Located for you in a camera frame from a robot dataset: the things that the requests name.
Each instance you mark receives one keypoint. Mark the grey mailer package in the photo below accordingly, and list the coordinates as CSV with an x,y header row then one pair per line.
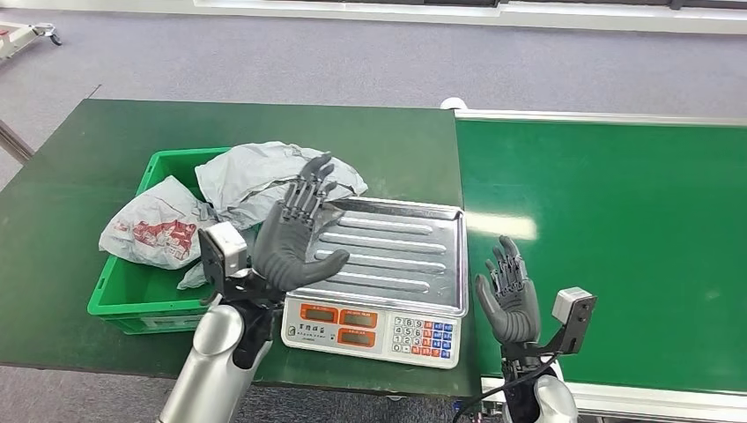
x,y
251,175

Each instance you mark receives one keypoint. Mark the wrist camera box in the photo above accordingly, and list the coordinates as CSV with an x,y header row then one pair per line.
x,y
224,251
575,315

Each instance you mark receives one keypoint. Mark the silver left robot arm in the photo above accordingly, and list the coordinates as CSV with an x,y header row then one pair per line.
x,y
210,362

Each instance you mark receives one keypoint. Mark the green conveyor belt machine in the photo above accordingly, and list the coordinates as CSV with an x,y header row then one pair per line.
x,y
642,204

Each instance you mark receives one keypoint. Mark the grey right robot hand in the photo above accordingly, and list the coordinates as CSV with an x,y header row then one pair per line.
x,y
513,309

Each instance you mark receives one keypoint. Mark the grey metal frame bar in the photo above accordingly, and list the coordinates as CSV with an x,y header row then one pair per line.
x,y
14,143

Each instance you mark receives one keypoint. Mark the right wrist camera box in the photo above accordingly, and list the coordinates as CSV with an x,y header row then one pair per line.
x,y
575,315

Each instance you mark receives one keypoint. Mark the grey mailer bag red print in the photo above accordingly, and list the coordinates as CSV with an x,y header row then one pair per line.
x,y
157,230

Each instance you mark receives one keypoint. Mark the white electronic scale base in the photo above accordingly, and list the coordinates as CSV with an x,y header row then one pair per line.
x,y
362,333

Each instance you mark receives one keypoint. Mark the white trolley with wheel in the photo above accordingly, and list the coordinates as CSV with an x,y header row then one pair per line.
x,y
23,35

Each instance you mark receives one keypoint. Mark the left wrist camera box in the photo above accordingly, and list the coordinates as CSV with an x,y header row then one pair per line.
x,y
224,251

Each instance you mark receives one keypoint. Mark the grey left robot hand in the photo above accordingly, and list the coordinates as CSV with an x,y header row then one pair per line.
x,y
292,251

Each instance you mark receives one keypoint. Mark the white round conveyor end cap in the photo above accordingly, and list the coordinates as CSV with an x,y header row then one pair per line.
x,y
454,103

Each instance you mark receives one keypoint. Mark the green plastic crate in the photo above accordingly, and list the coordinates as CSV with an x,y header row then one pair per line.
x,y
134,306

